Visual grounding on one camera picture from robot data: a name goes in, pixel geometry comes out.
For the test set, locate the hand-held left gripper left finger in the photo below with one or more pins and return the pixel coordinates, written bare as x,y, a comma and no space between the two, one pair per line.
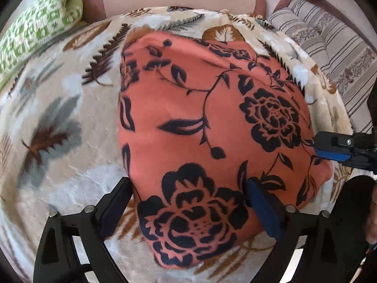
117,209

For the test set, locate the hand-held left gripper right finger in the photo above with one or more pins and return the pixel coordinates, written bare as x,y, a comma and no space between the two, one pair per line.
265,209

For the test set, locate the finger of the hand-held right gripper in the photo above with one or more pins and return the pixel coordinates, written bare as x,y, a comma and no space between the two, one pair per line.
327,139
332,154

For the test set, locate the orange black floral garment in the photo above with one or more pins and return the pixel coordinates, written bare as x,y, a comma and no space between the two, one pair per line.
206,123

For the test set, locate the person's right hand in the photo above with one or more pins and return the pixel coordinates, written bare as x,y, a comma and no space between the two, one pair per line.
371,221

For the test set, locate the striped sofa cushion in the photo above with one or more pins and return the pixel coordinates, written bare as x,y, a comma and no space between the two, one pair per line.
332,44

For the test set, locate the leaf print blanket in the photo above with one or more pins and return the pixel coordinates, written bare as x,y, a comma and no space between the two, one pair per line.
59,109

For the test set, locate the green checked pillow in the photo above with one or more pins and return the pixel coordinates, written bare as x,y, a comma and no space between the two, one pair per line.
35,32

